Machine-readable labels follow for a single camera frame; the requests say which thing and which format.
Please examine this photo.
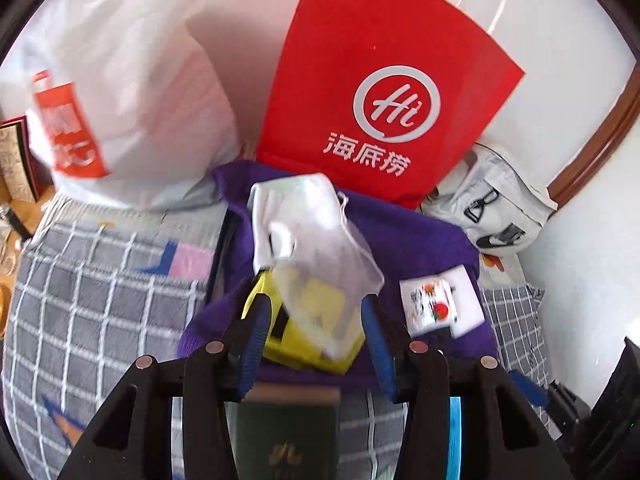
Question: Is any blue tissue pack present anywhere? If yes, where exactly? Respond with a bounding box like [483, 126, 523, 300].
[446, 396, 462, 480]

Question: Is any purple towel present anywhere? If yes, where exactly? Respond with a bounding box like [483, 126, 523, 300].
[177, 160, 480, 392]

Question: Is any red Haidilao paper bag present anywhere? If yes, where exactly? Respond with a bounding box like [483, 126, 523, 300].
[256, 0, 523, 209]

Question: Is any brown wooden door frame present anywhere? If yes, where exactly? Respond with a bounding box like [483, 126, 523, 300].
[549, 64, 640, 210]

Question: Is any framed picture book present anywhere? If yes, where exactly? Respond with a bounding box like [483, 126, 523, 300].
[0, 116, 41, 203]

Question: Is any grey Nike waist bag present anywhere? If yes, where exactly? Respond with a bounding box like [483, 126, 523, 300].
[420, 142, 558, 257]

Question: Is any white glove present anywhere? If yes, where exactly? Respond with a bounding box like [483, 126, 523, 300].
[247, 174, 346, 272]

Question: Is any fruit print small pouch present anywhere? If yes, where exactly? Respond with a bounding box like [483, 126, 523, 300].
[399, 276, 458, 337]

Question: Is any grey checkered cloth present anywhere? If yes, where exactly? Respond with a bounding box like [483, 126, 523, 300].
[2, 221, 551, 479]

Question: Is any dark green tea box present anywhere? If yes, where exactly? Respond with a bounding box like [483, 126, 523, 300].
[228, 382, 341, 480]

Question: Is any white sponge block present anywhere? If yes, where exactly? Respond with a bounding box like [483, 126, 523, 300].
[446, 266, 485, 338]

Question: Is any clear mesh pouch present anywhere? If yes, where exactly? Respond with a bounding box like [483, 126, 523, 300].
[269, 194, 386, 361]

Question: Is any white Miniso plastic bag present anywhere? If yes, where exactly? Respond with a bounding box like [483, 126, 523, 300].
[1, 0, 242, 211]

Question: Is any yellow Adidas mini bag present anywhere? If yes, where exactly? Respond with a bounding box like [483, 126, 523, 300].
[241, 266, 364, 375]

